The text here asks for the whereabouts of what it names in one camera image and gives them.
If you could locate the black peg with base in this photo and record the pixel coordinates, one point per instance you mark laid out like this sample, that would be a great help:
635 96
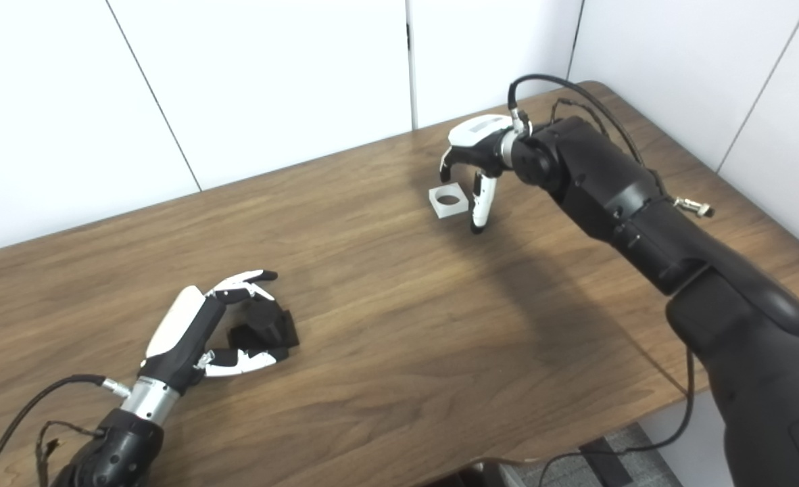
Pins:
264 325

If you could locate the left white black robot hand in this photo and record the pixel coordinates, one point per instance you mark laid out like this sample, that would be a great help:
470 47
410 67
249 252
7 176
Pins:
180 331

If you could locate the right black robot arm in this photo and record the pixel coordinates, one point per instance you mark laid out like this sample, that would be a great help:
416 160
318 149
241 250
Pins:
643 210

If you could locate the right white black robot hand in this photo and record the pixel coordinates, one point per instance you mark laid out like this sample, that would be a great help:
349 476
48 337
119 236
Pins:
480 135

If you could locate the white square piece with hole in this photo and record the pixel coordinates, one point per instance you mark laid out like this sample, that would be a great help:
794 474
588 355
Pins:
450 210

